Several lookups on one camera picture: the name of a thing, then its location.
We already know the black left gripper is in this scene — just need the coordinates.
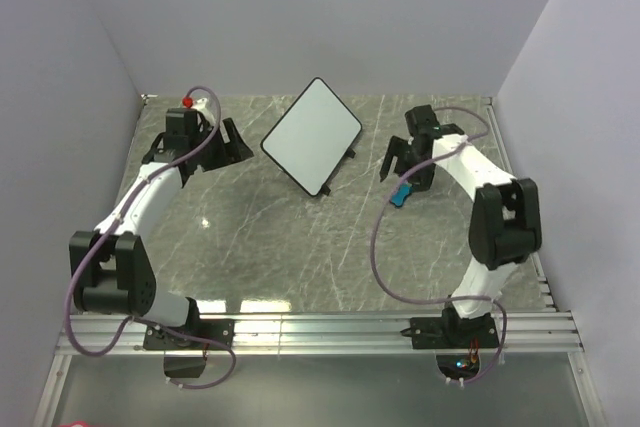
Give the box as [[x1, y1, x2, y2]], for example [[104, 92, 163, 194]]
[[190, 118, 253, 172]]

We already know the small black-framed whiteboard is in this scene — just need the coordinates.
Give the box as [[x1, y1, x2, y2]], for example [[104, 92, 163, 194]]
[[261, 77, 363, 197]]

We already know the blue whiteboard eraser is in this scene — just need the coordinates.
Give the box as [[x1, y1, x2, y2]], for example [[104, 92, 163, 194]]
[[389, 183, 413, 208]]

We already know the aluminium front rail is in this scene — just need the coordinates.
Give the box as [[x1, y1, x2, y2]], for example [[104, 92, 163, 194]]
[[71, 311, 583, 356]]

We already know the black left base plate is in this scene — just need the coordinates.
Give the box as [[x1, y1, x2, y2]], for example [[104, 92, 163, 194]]
[[143, 318, 235, 351]]

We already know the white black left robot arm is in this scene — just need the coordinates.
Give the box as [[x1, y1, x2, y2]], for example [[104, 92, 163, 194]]
[[69, 108, 253, 349]]

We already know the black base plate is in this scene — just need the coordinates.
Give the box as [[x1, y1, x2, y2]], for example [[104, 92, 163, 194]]
[[401, 315, 500, 350], [143, 318, 235, 351]]

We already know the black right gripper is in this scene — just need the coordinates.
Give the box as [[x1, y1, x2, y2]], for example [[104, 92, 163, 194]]
[[379, 135, 436, 194]]

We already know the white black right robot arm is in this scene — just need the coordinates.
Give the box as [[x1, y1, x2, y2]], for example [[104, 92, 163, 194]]
[[380, 105, 542, 349]]

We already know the aluminium rail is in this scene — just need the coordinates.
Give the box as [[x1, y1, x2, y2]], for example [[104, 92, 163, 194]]
[[71, 311, 583, 356], [482, 96, 557, 309]]

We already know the black whiteboard stand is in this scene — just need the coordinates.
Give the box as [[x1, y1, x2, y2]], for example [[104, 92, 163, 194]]
[[319, 147, 356, 196]]

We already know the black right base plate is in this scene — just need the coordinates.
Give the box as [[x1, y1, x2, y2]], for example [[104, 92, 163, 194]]
[[401, 315, 500, 350]]

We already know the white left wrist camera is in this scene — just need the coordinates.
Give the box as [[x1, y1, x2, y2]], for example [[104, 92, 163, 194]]
[[181, 96, 217, 126]]

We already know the aluminium right side rail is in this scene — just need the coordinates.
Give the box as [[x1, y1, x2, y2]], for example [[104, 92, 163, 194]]
[[482, 96, 557, 309]]

